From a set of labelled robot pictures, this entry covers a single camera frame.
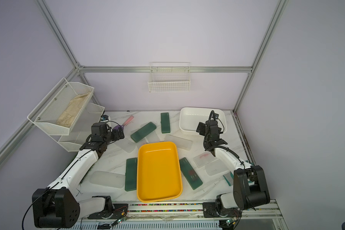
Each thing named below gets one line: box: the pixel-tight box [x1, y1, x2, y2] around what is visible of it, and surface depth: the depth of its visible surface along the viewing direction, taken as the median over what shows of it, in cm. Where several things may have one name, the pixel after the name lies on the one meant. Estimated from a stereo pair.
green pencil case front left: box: [124, 157, 138, 192], surface depth 86 cm
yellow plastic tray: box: [137, 141, 183, 203], surface depth 89 cm
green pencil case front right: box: [179, 157, 204, 191], surface depth 86 cm
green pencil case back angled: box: [130, 121, 157, 143], surface depth 106 cm
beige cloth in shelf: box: [56, 92, 92, 128], surface depth 81 cm
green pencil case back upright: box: [160, 112, 171, 134], surface depth 113 cm
